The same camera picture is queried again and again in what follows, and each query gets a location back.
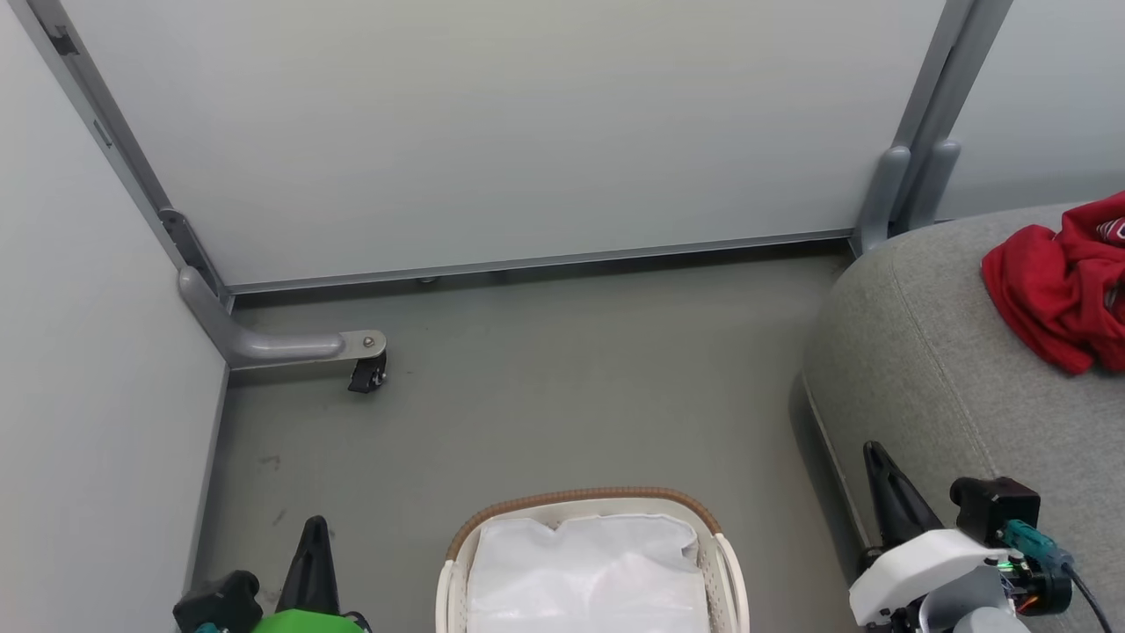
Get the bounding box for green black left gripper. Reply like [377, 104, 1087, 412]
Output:
[173, 516, 374, 633]

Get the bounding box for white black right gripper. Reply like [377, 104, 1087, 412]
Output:
[849, 441, 1073, 633]

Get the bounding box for red white sports clothing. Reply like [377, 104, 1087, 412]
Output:
[981, 191, 1125, 376]

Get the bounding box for white brown-rimmed laundry basket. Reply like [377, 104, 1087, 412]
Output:
[435, 487, 751, 633]

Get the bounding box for white cloth basket liner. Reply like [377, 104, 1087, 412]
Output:
[466, 514, 711, 633]

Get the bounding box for grey fabric sofa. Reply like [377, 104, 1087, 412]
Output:
[802, 202, 1125, 633]

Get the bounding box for black caster wheel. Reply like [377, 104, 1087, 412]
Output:
[347, 349, 389, 394]

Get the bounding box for grey metal partition foot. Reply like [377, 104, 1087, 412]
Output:
[178, 266, 388, 370]

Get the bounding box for black cable teal plug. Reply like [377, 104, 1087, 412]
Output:
[1002, 519, 1115, 633]

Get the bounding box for grey partition bottom rail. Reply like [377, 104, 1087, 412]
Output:
[224, 230, 855, 295]

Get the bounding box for grey partition post with feet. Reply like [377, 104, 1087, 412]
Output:
[851, 0, 1013, 258]

